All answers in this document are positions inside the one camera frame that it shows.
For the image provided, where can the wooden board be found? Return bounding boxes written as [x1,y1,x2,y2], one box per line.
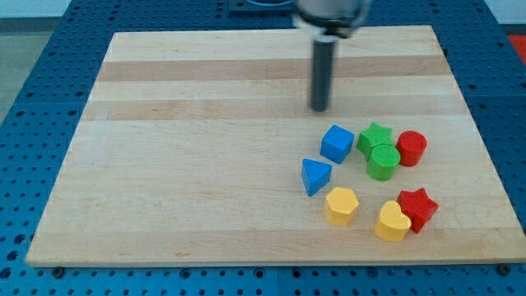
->
[25,25,525,267]

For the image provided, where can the green cylinder block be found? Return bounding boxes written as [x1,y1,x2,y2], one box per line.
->
[367,144,400,181]

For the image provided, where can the green star block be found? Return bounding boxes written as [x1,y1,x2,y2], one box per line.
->
[357,122,393,160]

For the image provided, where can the blue triangle block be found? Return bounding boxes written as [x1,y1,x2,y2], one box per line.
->
[301,159,332,197]

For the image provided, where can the yellow hexagon block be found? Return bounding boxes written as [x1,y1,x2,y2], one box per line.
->
[324,187,360,226]

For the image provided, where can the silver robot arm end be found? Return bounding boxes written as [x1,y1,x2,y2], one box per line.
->
[293,0,373,39]

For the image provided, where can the red star block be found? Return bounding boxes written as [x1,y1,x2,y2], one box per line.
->
[397,187,439,234]

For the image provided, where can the yellow heart block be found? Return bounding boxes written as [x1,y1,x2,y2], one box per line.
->
[374,201,412,242]

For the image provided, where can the red cylinder block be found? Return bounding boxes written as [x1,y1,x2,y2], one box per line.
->
[395,131,427,167]

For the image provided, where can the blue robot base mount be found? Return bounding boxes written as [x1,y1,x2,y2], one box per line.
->
[228,0,293,14]

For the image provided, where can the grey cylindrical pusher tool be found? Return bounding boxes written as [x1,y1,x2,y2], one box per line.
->
[310,35,337,112]

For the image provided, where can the blue cube block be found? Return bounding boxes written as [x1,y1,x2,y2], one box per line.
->
[321,125,354,164]

